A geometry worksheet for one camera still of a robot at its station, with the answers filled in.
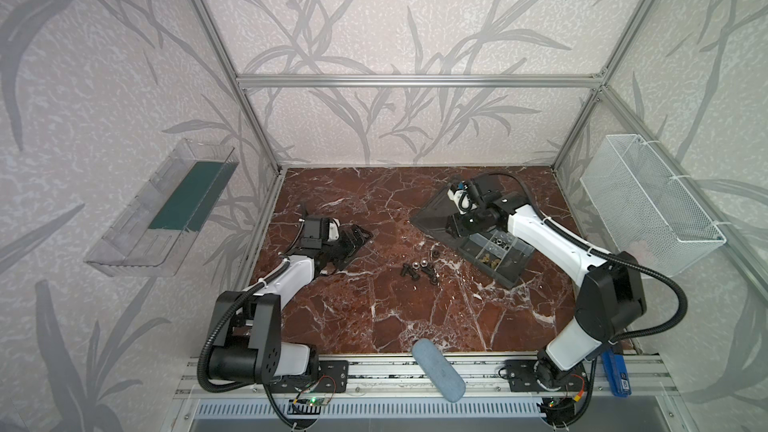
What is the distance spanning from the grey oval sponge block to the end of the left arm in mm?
312

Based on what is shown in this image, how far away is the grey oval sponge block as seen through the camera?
27.9 inches

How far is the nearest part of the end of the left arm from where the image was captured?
2.24 ft
